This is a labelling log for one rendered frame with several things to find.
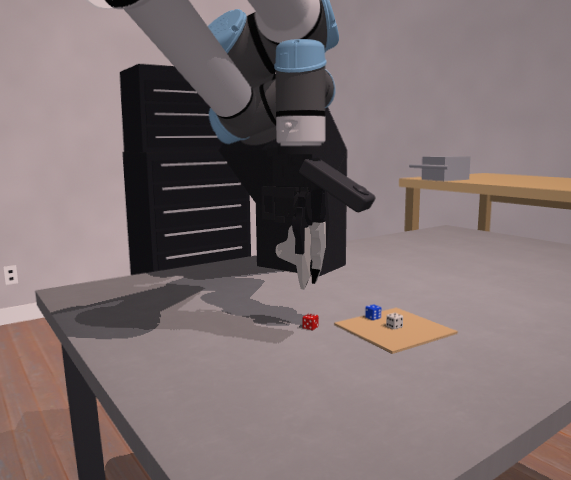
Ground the blue die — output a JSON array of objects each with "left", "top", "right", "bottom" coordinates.
[{"left": 365, "top": 305, "right": 381, "bottom": 320}]

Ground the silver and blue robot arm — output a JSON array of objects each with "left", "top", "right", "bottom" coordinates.
[{"left": 105, "top": 0, "right": 375, "bottom": 212}]

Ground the red die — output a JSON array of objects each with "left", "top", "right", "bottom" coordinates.
[{"left": 303, "top": 314, "right": 318, "bottom": 330}]

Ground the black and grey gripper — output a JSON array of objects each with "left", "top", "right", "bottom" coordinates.
[{"left": 262, "top": 145, "right": 329, "bottom": 290}]

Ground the orange mat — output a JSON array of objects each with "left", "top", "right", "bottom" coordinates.
[{"left": 334, "top": 308, "right": 458, "bottom": 354}]

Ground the white die with black pips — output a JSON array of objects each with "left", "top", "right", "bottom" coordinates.
[{"left": 386, "top": 313, "right": 403, "bottom": 330}]

